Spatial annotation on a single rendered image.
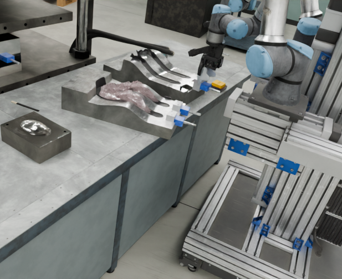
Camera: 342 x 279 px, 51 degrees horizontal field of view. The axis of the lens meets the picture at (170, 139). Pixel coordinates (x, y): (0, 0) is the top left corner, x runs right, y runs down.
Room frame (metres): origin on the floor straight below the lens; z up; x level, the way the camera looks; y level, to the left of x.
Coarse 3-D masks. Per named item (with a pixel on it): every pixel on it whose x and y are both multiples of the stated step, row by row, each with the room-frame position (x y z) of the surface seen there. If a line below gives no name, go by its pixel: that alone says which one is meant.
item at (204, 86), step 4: (196, 80) 1.59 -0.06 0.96; (196, 84) 1.59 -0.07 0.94; (200, 84) 1.58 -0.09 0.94; (204, 84) 1.59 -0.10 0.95; (208, 84) 1.60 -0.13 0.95; (192, 88) 1.60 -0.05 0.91; (196, 88) 1.59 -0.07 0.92; (200, 88) 1.59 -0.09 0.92; (204, 88) 1.58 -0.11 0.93; (208, 88) 1.58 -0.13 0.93; (212, 88) 1.58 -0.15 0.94
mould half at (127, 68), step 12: (120, 60) 1.89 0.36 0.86; (132, 60) 1.74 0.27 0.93; (168, 60) 1.92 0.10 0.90; (120, 72) 1.74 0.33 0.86; (132, 72) 1.71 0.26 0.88; (144, 72) 1.70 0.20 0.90; (156, 72) 1.76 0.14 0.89; (180, 72) 1.83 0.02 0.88; (156, 84) 1.64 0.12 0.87; (168, 84) 1.64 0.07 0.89; (180, 84) 1.66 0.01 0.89; (192, 84) 1.69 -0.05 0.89; (168, 96) 1.61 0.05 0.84; (180, 96) 1.58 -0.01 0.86; (192, 96) 1.68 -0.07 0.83
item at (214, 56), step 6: (210, 42) 1.58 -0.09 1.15; (210, 48) 1.59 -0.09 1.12; (216, 48) 1.58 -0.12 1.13; (222, 48) 1.57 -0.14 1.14; (204, 54) 1.58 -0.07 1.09; (210, 54) 1.59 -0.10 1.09; (216, 54) 1.57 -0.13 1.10; (204, 60) 1.58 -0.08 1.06; (210, 60) 1.56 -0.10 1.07; (216, 60) 1.55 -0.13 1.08; (222, 60) 1.61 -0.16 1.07; (210, 66) 1.57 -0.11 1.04; (216, 66) 1.55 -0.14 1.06
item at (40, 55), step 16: (16, 32) 2.20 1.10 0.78; (32, 32) 2.26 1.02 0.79; (32, 48) 1.99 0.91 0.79; (48, 48) 2.04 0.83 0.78; (64, 48) 2.09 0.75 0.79; (32, 64) 1.78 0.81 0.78; (48, 64) 1.82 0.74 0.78; (64, 64) 1.86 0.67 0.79; (80, 64) 1.93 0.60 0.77; (0, 80) 1.53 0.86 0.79; (16, 80) 1.56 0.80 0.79; (32, 80) 1.63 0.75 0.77
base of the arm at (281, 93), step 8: (272, 80) 1.38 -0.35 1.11; (280, 80) 1.35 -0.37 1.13; (288, 80) 1.34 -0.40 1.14; (264, 88) 1.39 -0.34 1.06; (272, 88) 1.36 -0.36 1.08; (280, 88) 1.34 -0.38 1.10; (288, 88) 1.33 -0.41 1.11; (296, 88) 1.34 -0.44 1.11; (264, 96) 1.36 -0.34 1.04; (272, 96) 1.33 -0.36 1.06; (280, 96) 1.32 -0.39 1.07; (288, 96) 1.32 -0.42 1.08; (296, 96) 1.34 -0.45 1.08; (280, 104) 1.32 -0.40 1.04; (288, 104) 1.32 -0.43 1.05; (296, 104) 1.34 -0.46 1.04
